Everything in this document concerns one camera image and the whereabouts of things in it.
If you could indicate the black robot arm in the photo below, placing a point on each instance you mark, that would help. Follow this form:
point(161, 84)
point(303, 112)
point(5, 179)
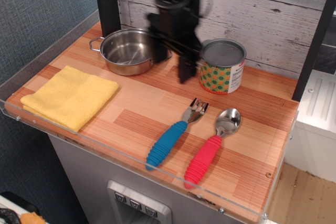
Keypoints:
point(204, 6)

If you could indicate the toy can with grey lid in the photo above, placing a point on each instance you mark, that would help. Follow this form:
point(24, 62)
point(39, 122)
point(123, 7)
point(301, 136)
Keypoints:
point(222, 64)

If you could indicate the grey toy fridge cabinet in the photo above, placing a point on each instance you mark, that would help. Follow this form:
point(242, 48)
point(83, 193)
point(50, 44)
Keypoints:
point(113, 187)

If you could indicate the black vertical post left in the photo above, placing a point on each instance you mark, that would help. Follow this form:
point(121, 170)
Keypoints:
point(109, 16)

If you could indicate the black vertical post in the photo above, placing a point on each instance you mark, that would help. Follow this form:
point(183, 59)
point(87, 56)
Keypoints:
point(109, 16)
point(316, 43)

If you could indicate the white plastic toy furniture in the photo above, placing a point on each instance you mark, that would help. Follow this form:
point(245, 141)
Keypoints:
point(311, 147)

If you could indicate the clear acrylic guard rail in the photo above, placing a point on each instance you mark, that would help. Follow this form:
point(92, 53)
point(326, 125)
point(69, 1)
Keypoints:
point(139, 144)

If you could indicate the black vertical post right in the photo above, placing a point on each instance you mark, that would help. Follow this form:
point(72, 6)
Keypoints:
point(316, 43)

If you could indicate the fork with blue handle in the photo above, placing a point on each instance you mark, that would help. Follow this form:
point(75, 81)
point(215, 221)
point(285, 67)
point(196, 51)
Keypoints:
point(163, 146)

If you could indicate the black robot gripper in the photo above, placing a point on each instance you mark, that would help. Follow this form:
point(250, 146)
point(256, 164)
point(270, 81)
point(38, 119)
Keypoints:
point(176, 28)

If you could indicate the yellow folded cloth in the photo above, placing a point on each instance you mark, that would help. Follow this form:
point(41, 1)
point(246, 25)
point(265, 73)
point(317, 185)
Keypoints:
point(71, 98)

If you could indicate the small steel pot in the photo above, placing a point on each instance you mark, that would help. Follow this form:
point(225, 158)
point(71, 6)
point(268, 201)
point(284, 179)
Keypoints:
point(127, 52)

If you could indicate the black and orange object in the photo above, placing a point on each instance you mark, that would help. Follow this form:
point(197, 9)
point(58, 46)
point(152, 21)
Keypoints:
point(15, 209)

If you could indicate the spoon with red handle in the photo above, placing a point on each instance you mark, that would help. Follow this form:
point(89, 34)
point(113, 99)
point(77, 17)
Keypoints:
point(227, 123)

